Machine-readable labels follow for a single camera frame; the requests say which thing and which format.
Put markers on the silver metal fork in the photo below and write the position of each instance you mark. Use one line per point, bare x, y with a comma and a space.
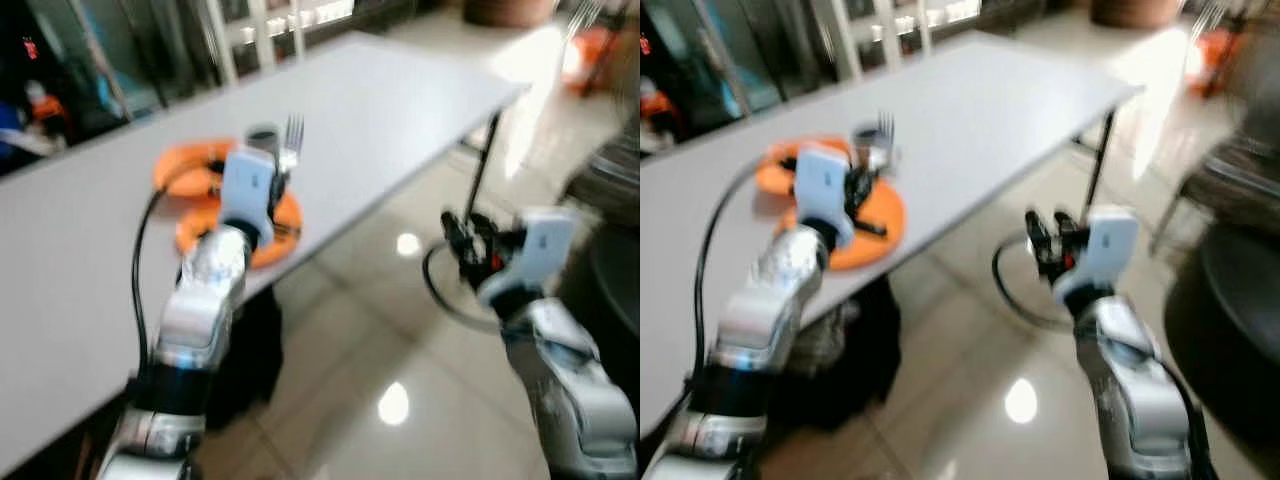
886, 130
294, 135

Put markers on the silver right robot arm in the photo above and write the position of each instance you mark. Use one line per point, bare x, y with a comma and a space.
560, 380
1130, 390

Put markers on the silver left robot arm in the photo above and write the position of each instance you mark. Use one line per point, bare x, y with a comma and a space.
200, 310
770, 310

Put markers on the grey metal cup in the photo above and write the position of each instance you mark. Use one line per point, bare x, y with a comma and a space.
865, 140
262, 140

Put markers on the orange round plate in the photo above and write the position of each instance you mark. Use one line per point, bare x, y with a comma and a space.
283, 248
775, 175
180, 165
880, 248

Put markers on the black table leg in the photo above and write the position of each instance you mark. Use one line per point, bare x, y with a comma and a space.
1100, 165
482, 170

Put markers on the black round stool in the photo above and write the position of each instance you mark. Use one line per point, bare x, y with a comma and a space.
615, 278
1240, 300

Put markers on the grey chair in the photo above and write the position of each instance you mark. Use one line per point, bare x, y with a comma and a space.
605, 185
1235, 185

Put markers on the white metal rack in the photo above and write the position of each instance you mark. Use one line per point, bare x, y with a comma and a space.
845, 40
225, 40

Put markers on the black bag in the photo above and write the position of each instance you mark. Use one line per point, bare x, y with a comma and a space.
255, 350
850, 380

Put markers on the orange plastic object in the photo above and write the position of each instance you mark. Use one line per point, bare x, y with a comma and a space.
588, 60
1210, 55

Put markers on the brown round pot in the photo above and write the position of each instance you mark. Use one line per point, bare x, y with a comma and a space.
510, 10
1135, 10

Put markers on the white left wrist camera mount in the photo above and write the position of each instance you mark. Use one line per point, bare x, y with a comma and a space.
825, 190
247, 190

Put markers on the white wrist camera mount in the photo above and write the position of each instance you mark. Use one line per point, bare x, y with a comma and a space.
540, 250
247, 190
1105, 245
825, 190

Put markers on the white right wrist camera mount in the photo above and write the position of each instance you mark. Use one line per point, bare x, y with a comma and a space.
540, 250
1105, 245

